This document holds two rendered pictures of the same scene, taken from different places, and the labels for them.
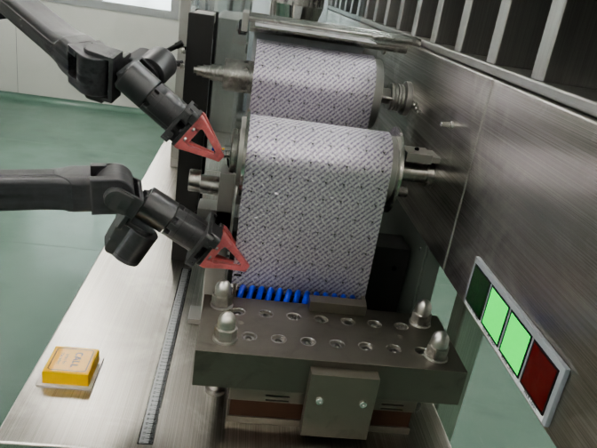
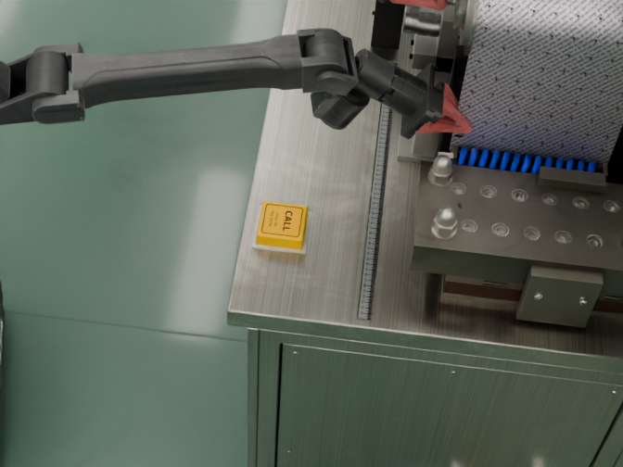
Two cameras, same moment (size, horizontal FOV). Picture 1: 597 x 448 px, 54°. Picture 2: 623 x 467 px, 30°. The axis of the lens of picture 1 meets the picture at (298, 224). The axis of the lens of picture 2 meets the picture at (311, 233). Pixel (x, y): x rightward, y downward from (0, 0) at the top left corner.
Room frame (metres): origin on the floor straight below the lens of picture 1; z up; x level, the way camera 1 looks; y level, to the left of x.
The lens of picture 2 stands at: (-0.30, 0.08, 2.31)
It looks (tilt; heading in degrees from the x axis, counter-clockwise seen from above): 52 degrees down; 10
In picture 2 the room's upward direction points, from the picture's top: 4 degrees clockwise
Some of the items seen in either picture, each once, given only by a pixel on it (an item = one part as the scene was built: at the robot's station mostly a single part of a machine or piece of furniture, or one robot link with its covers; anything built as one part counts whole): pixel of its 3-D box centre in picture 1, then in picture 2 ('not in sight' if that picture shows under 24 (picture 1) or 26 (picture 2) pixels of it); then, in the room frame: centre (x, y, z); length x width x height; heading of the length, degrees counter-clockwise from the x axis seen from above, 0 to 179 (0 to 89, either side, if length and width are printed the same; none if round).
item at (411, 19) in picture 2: (195, 180); (411, 19); (0.98, 0.19, 1.18); 0.04 x 0.02 x 0.04; 7
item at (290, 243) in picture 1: (305, 250); (540, 115); (0.91, -0.02, 1.11); 0.23 x 0.01 x 0.18; 97
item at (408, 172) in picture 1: (411, 172); not in sight; (0.99, -0.18, 1.25); 0.07 x 0.04 x 0.04; 97
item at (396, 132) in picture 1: (390, 169); not in sight; (0.99, -0.14, 1.25); 0.15 x 0.01 x 0.15; 7
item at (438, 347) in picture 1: (439, 344); not in sight; (0.77, -0.24, 1.05); 0.04 x 0.04 x 0.04
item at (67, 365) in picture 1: (71, 365); (282, 225); (0.77, 0.32, 0.91); 0.07 x 0.07 x 0.02; 7
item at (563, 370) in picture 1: (506, 329); not in sight; (0.61, -0.26, 1.18); 0.25 x 0.01 x 0.07; 7
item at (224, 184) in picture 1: (210, 247); (425, 84); (0.99, 0.15, 1.05); 0.06 x 0.05 x 0.31; 97
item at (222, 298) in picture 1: (223, 292); (441, 167); (0.83, 0.10, 1.05); 0.04 x 0.04 x 0.04
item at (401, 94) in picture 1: (391, 96); not in sight; (1.24, -0.15, 1.33); 0.07 x 0.07 x 0.07; 7
